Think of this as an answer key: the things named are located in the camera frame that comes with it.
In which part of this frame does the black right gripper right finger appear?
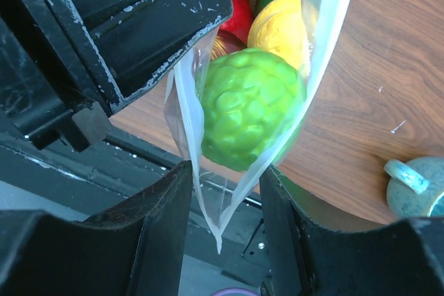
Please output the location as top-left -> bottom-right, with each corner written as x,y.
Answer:
259,166 -> 443,295

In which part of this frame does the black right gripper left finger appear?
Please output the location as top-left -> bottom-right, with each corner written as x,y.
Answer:
1,162 -> 193,295

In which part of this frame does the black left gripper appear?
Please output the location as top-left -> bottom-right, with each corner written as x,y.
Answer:
1,0 -> 232,152

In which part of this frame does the red tomato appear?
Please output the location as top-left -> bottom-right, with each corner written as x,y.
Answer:
220,0 -> 253,44

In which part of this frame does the clear polka dot zip bag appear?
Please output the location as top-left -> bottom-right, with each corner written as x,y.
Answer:
164,0 -> 350,245

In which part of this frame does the bumpy green custard apple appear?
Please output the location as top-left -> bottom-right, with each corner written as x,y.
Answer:
201,48 -> 307,172

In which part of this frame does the yellow lemon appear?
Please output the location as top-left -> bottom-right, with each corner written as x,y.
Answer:
247,0 -> 311,78

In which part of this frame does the teal ceramic mug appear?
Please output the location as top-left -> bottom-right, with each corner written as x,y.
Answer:
384,156 -> 443,219

